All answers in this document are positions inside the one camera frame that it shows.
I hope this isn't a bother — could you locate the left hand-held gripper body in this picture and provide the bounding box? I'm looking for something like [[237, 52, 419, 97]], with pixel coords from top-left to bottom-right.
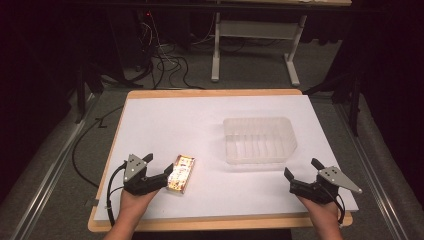
[[122, 153, 169, 196]]

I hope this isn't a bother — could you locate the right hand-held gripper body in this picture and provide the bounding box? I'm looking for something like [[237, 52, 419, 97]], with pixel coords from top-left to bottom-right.
[[288, 165, 363, 205]]

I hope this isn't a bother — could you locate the yellow snack packet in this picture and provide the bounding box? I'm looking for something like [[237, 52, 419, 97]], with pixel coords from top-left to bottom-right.
[[166, 153, 197, 195]]

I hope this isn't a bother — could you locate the clear plastic container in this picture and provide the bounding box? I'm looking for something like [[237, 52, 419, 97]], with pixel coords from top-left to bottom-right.
[[222, 116, 298, 165]]

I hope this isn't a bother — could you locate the person's left hand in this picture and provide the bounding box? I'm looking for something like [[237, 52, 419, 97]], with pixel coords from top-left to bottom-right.
[[118, 187, 161, 225]]

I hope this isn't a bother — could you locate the person's right hand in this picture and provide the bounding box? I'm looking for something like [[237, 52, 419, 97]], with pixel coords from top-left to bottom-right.
[[297, 195, 342, 231]]

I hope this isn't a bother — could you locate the white sheet on table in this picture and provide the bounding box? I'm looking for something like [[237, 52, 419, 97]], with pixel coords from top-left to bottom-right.
[[93, 94, 360, 223]]

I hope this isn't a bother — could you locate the black stand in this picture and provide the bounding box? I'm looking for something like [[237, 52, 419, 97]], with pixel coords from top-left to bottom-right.
[[73, 59, 105, 125], [302, 71, 363, 137]]

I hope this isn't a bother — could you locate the wooden table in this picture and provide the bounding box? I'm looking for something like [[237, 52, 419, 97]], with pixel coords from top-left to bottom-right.
[[87, 88, 354, 233]]

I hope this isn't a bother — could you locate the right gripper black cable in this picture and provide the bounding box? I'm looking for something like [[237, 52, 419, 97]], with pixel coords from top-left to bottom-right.
[[322, 184, 346, 225]]

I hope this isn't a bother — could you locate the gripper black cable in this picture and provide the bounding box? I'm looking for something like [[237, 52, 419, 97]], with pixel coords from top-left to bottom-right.
[[105, 161, 128, 227], [322, 184, 346, 225]]

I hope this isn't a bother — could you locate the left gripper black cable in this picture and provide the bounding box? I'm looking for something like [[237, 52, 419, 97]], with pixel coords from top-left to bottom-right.
[[105, 161, 128, 227]]

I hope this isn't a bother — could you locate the metal floor rail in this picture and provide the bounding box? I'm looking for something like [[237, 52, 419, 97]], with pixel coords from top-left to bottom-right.
[[333, 101, 409, 240], [8, 93, 96, 240]]

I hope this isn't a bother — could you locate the black floor cable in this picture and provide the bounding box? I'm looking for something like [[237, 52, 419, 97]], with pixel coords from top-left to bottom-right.
[[71, 105, 125, 189]]

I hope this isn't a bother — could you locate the bundle of cables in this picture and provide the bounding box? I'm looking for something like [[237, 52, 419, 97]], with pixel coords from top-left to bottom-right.
[[124, 9, 206, 90]]

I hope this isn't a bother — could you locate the white metal desk frame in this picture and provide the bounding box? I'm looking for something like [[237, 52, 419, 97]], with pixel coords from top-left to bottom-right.
[[210, 9, 308, 88]]

